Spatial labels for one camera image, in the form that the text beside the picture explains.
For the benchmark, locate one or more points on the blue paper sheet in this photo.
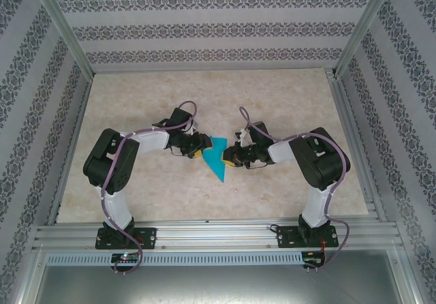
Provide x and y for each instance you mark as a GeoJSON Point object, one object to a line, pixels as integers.
{"type": "Point", "coordinates": [216, 164]}

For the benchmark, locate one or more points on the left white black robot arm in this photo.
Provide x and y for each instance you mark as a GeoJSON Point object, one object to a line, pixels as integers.
{"type": "Point", "coordinates": [153, 144]}

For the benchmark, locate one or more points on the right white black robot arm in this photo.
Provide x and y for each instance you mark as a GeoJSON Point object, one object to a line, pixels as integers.
{"type": "Point", "coordinates": [282, 150]}

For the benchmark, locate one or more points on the grey sheet metal panel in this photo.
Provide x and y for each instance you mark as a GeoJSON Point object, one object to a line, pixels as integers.
{"type": "Point", "coordinates": [218, 287]}

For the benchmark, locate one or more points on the right small controller board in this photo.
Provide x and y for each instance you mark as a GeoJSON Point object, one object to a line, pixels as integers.
{"type": "Point", "coordinates": [313, 260]}

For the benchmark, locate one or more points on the small controller board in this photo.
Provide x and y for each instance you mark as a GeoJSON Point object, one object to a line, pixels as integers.
{"type": "Point", "coordinates": [313, 260]}
{"type": "Point", "coordinates": [124, 258]}

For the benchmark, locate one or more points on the left small controller board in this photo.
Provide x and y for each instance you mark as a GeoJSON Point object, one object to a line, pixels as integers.
{"type": "Point", "coordinates": [124, 258]}

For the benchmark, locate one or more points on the aluminium mounting rail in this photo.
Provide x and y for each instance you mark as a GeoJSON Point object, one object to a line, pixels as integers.
{"type": "Point", "coordinates": [218, 236]}

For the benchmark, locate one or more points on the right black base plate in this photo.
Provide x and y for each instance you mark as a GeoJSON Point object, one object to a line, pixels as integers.
{"type": "Point", "coordinates": [287, 237]}

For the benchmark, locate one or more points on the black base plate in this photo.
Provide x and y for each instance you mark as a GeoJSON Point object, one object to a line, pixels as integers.
{"type": "Point", "coordinates": [287, 237]}
{"type": "Point", "coordinates": [148, 237]}

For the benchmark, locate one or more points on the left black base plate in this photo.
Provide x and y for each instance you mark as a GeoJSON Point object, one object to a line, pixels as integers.
{"type": "Point", "coordinates": [148, 237]}

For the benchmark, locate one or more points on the aluminium side rail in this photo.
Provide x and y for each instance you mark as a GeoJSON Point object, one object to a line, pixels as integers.
{"type": "Point", "coordinates": [361, 161]}
{"type": "Point", "coordinates": [73, 137]}

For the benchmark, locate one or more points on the aluminium frame post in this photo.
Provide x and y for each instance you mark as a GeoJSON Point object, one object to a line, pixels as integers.
{"type": "Point", "coordinates": [366, 21]}
{"type": "Point", "coordinates": [61, 21]}

